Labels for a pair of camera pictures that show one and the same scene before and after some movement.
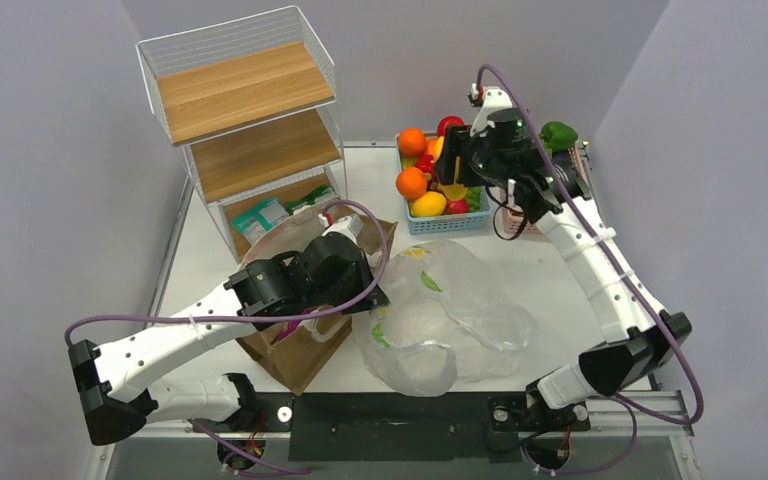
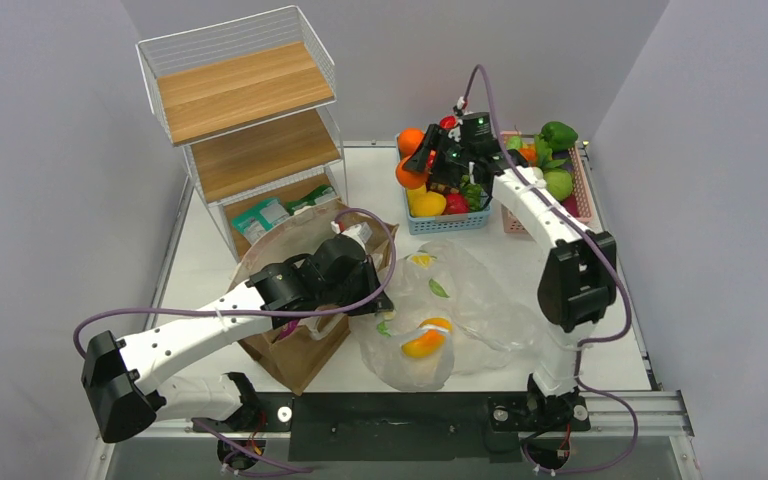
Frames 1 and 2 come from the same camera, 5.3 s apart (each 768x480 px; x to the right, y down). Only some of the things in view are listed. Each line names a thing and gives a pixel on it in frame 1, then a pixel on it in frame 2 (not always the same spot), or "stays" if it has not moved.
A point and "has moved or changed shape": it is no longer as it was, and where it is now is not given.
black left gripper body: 352,279 stays
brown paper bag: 302,354 stays
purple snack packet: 289,326 stays
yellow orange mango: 453,191 has moved or changed shape
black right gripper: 459,143 to 420,163
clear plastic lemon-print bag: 448,317 stays
